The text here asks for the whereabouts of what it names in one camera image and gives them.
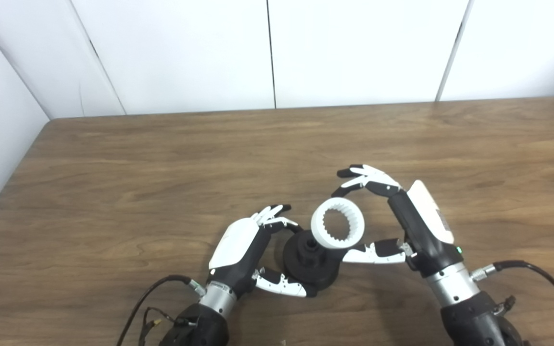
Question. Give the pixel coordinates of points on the round black stepped part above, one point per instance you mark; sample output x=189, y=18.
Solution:
x=318, y=271

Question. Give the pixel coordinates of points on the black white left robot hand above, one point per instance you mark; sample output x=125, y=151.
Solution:
x=236, y=245

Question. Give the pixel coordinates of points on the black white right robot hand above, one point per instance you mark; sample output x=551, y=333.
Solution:
x=421, y=226

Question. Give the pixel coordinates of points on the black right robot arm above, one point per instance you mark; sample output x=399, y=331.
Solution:
x=469, y=312

